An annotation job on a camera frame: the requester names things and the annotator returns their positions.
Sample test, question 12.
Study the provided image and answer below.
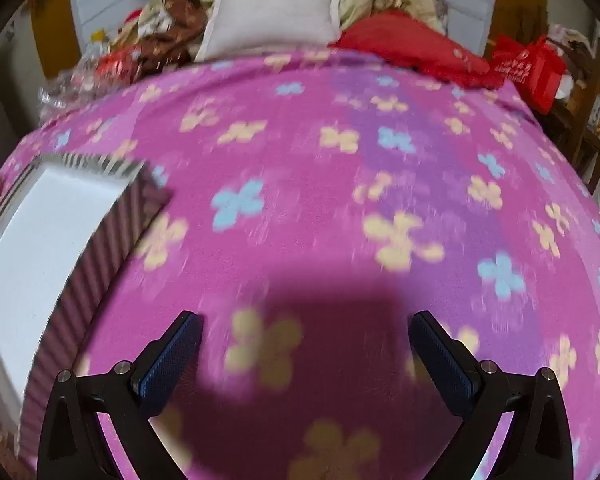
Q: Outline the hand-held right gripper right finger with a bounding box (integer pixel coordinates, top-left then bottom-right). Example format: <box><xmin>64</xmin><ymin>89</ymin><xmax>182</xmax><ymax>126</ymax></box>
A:
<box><xmin>410</xmin><ymin>310</ymin><xmax>576</xmax><ymax>480</ymax></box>

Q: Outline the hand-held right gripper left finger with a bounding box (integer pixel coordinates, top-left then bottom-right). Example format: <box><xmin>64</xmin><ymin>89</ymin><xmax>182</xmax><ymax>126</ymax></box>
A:
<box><xmin>37</xmin><ymin>310</ymin><xmax>204</xmax><ymax>480</ymax></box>

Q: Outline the striped cardboard box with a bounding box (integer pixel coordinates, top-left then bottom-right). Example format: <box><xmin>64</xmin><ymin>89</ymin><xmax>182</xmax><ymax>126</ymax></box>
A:
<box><xmin>0</xmin><ymin>152</ymin><xmax>176</xmax><ymax>466</ymax></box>

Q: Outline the pink floral blanket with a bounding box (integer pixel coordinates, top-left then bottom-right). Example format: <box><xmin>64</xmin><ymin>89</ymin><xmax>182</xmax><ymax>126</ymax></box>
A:
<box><xmin>0</xmin><ymin>47</ymin><xmax>600</xmax><ymax>480</ymax></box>

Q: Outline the wooden chair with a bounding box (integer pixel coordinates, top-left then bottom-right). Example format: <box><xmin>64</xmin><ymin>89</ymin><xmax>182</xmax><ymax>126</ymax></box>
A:
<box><xmin>550</xmin><ymin>35</ymin><xmax>600</xmax><ymax>186</ymax></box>

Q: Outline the red shopping bag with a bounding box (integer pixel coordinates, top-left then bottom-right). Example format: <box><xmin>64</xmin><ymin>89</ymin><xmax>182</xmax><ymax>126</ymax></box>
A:
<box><xmin>490</xmin><ymin>35</ymin><xmax>568</xmax><ymax>116</ymax></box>

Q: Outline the clear plastic packaging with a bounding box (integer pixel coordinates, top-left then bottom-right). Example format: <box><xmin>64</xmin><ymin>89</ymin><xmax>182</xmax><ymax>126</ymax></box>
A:
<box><xmin>37</xmin><ymin>30</ymin><xmax>146</xmax><ymax>111</ymax></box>

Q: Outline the red cushion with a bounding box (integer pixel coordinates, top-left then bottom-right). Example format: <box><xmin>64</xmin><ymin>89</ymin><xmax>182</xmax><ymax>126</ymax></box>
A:
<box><xmin>330</xmin><ymin>10</ymin><xmax>501</xmax><ymax>88</ymax></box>

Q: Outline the brown floral cloth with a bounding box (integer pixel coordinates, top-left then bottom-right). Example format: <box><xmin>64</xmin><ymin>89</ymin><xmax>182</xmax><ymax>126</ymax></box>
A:
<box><xmin>140</xmin><ymin>0</ymin><xmax>216</xmax><ymax>66</ymax></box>

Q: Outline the white pillow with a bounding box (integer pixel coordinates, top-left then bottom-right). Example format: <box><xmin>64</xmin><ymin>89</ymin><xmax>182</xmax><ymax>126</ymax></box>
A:
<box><xmin>195</xmin><ymin>0</ymin><xmax>346</xmax><ymax>63</ymax></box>

